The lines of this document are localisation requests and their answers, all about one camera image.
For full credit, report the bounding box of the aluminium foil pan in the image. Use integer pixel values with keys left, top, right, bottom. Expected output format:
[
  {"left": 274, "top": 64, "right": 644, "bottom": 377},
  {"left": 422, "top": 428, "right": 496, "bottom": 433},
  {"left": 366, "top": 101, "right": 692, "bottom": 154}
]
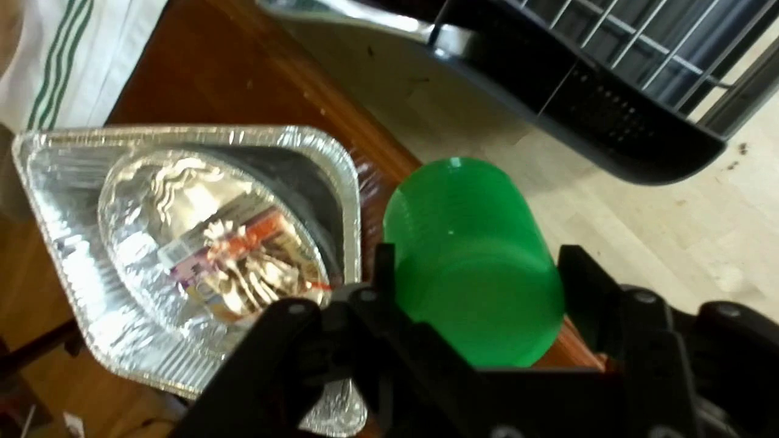
[{"left": 10, "top": 121, "right": 372, "bottom": 438}]

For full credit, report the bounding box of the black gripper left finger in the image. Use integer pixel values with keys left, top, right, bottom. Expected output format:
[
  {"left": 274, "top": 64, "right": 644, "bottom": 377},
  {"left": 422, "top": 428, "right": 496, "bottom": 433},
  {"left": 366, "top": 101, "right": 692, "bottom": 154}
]
[{"left": 166, "top": 241, "right": 490, "bottom": 438}]

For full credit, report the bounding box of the grey dish rack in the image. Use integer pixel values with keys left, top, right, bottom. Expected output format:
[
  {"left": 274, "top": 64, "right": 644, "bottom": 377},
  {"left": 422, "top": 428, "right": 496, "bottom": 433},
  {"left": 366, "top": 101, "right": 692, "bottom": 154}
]
[{"left": 426, "top": 0, "right": 779, "bottom": 187}]

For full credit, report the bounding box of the light green plastic cup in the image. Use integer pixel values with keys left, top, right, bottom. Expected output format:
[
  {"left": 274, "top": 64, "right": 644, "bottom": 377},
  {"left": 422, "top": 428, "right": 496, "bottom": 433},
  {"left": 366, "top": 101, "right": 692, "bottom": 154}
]
[{"left": 381, "top": 155, "right": 568, "bottom": 373}]

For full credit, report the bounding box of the green striped white towel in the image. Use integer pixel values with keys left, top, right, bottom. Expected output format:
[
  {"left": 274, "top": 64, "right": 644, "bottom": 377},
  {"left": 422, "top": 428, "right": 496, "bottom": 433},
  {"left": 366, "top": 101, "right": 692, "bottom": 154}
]
[{"left": 0, "top": 0, "right": 170, "bottom": 136}]

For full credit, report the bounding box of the silver metal knife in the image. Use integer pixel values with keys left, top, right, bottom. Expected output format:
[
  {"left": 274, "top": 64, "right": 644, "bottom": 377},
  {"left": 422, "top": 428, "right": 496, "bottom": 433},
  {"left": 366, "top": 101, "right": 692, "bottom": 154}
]
[{"left": 255, "top": 0, "right": 443, "bottom": 48}]

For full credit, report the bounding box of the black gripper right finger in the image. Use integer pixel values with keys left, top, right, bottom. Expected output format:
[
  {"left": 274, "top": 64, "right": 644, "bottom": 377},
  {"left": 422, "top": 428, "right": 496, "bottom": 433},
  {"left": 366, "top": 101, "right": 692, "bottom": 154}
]
[{"left": 558, "top": 241, "right": 779, "bottom": 438}]

